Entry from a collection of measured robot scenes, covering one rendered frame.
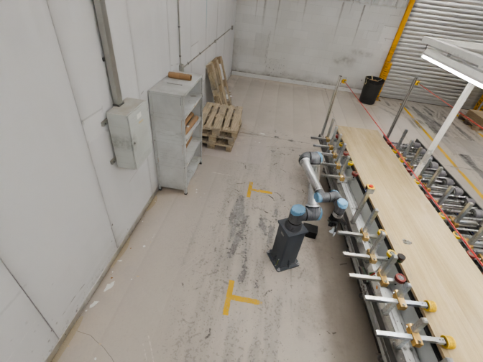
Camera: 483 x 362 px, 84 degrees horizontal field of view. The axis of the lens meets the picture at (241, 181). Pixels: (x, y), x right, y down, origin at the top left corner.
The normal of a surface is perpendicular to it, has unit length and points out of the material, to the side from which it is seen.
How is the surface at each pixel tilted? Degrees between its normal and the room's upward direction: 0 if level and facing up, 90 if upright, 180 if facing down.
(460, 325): 0
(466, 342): 0
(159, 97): 90
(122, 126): 90
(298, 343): 0
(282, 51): 90
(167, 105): 90
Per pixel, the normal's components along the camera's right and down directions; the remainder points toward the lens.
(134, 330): 0.10, -0.79
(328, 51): -0.15, 0.59
